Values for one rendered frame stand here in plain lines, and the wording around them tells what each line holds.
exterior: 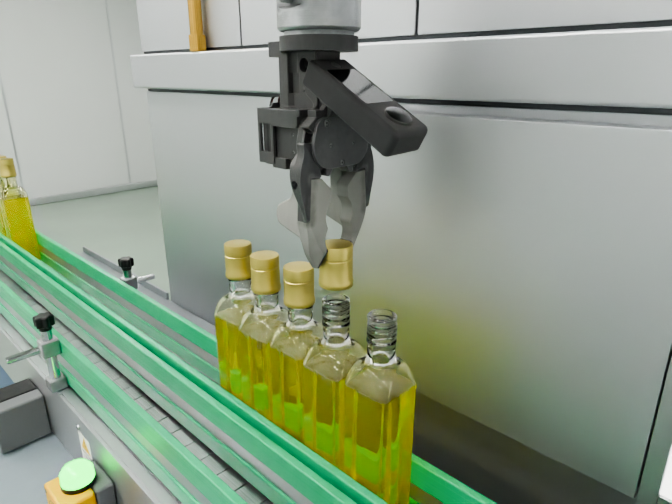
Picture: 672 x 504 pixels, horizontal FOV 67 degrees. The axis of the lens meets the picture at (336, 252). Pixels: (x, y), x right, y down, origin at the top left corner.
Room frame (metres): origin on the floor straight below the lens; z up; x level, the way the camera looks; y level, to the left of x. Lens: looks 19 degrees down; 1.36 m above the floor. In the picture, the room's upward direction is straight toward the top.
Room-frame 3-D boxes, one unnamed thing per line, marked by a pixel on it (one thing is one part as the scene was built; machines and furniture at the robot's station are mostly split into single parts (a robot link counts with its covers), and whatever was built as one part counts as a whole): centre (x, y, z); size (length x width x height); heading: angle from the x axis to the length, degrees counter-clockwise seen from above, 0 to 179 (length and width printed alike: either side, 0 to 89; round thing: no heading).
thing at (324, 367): (0.48, 0.00, 0.99); 0.06 x 0.06 x 0.21; 45
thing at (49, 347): (0.69, 0.47, 0.94); 0.07 x 0.04 x 0.13; 136
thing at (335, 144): (0.50, 0.02, 1.33); 0.09 x 0.08 x 0.12; 46
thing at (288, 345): (0.52, 0.04, 0.99); 0.06 x 0.06 x 0.21; 47
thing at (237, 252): (0.60, 0.12, 1.14); 0.04 x 0.04 x 0.04
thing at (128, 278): (0.98, 0.41, 0.94); 0.07 x 0.04 x 0.13; 136
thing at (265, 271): (0.56, 0.08, 1.14); 0.04 x 0.04 x 0.04
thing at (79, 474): (0.56, 0.36, 0.84); 0.04 x 0.04 x 0.03
